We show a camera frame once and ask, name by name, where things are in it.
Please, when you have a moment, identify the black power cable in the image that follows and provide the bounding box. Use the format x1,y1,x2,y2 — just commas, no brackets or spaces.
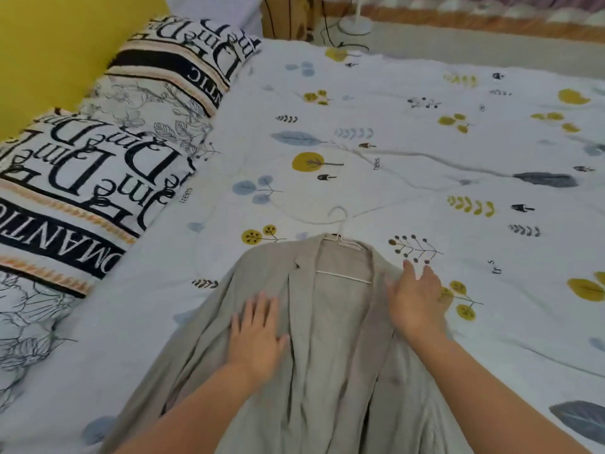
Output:
321,0,371,55

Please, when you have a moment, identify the white nightstand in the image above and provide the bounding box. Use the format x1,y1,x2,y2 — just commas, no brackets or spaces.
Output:
163,0,263,38

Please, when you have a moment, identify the wooden cabinet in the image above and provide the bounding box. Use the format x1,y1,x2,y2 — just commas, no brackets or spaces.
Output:
260,0,327,43

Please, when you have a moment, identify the white leaf print quilt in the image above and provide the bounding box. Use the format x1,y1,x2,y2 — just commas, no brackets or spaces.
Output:
0,37,605,454

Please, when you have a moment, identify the person's left hand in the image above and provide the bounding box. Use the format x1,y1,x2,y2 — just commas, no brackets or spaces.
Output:
226,291,291,380

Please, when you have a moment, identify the yellow black bed headboard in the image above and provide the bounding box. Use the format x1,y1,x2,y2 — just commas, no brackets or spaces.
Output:
0,0,170,143

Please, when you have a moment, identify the person's right hand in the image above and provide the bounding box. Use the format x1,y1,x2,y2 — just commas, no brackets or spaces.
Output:
386,259,448,344

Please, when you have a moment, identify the purple curtain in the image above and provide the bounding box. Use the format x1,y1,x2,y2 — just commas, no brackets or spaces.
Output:
321,0,605,45

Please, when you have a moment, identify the beige grey cardigan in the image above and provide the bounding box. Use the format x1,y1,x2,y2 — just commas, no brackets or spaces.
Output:
96,233,478,454

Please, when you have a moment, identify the white standing fan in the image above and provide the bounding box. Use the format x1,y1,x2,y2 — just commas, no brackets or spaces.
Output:
339,0,374,36

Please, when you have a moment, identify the person's right forearm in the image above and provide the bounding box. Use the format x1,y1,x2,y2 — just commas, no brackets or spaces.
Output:
415,321,592,454

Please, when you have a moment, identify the black white printed pillow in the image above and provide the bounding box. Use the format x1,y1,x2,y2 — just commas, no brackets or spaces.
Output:
0,106,197,412
78,15,262,161

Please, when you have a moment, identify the person's left forearm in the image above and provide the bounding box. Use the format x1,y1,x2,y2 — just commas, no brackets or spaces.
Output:
113,361,263,454

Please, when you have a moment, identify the white plastic hanger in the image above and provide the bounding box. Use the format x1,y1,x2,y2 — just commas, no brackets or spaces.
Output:
314,206,374,285

